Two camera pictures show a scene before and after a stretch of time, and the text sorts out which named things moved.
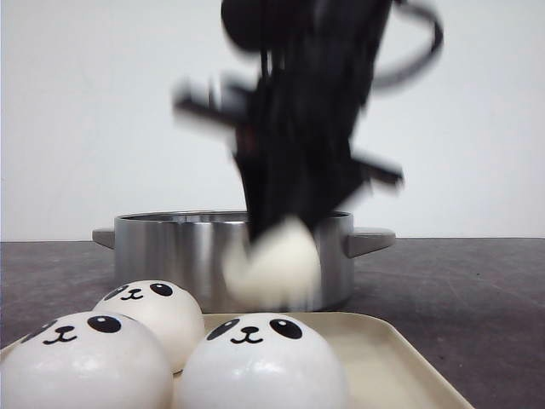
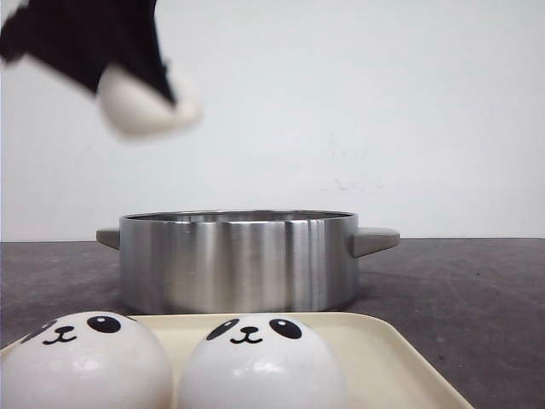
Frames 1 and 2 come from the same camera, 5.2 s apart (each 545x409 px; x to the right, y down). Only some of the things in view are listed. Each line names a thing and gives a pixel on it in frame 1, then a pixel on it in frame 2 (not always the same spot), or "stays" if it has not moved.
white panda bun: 85,360 stays
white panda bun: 281,272 -> 129,105
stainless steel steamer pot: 174,260 stays
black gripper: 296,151 -> 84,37
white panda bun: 264,360 stays
